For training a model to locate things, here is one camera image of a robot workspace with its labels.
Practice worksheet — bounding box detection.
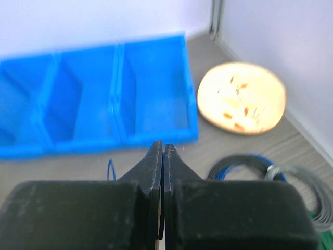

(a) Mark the black wire coil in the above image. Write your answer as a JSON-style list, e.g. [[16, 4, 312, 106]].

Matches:
[[207, 155, 268, 181]]

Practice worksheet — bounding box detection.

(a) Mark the aluminium frame post right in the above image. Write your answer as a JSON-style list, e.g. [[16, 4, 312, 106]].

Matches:
[[209, 0, 224, 40]]

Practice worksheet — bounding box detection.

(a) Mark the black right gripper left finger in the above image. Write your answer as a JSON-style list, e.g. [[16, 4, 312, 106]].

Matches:
[[1, 141, 163, 249]]

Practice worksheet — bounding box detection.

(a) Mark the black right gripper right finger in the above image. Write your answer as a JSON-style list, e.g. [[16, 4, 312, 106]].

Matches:
[[164, 144, 319, 249]]

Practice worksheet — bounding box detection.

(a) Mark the beige decorated ceramic plate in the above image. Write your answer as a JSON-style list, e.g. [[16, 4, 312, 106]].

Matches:
[[197, 62, 287, 135]]

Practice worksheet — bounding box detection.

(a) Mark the grey wire coil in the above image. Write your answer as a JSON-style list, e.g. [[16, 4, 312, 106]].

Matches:
[[265, 164, 333, 231]]

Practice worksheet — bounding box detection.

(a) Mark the blue wire coil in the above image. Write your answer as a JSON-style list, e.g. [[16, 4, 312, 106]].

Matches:
[[213, 153, 288, 183]]

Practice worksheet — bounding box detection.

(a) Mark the blue three-compartment plastic bin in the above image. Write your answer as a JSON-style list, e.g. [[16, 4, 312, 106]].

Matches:
[[1, 35, 198, 160]]

